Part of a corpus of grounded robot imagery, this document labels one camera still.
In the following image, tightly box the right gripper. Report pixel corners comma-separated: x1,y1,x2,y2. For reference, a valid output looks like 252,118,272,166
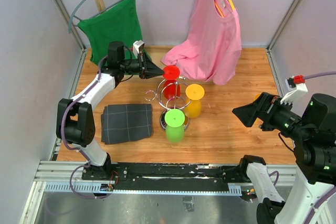
232,89,311,138

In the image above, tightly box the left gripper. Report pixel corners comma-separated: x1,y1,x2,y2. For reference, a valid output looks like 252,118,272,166
121,51,165,80

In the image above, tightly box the yellow wine glass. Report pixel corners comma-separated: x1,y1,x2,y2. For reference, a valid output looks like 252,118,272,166
184,84,205,118
254,93,261,101

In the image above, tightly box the red wine glass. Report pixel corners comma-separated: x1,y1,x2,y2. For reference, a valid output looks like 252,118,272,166
163,65,181,99

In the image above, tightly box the green wine glass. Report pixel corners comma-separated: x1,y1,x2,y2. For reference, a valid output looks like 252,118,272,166
164,109,185,143

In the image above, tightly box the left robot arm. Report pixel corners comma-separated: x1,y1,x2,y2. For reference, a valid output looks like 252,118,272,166
56,40,164,180

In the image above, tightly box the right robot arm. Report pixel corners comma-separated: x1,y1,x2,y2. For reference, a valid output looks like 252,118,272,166
154,75,335,223

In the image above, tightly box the chrome wine glass rack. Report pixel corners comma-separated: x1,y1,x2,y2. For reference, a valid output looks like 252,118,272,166
145,76,191,130

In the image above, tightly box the green t-shirt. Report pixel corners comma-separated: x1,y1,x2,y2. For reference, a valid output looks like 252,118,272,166
77,0,142,78

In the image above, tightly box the dark grey checked cloth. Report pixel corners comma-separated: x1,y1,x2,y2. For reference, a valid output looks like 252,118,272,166
101,103,153,145

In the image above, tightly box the pink t-shirt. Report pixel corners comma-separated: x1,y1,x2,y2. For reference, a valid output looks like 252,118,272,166
161,0,242,86

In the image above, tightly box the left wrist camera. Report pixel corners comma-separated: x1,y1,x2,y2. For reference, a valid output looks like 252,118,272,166
132,40,145,58

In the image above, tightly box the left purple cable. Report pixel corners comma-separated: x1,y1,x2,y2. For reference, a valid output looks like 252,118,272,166
60,56,116,200

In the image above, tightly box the purple cable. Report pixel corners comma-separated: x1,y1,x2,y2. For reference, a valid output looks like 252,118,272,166
293,70,336,224
60,56,116,200

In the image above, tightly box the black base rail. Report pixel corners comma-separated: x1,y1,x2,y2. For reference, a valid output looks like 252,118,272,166
82,163,250,193

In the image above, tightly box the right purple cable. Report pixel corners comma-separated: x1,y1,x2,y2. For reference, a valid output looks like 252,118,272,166
293,70,336,224

